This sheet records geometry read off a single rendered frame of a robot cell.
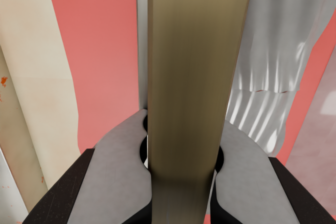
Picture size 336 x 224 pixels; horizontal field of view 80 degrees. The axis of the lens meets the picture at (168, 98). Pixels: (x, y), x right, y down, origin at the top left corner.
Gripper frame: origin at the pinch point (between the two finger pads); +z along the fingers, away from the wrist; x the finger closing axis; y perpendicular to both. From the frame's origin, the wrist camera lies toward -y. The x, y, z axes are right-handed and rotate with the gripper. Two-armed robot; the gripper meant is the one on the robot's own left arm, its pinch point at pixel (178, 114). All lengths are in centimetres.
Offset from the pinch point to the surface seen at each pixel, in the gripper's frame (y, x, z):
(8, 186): 10.1, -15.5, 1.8
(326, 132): 4.5, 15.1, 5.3
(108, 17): -5.1, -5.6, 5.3
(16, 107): 3.1, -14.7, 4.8
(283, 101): 1.1, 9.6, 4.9
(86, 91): 1.3, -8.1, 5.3
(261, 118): 3.0, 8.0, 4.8
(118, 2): -6.2, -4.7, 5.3
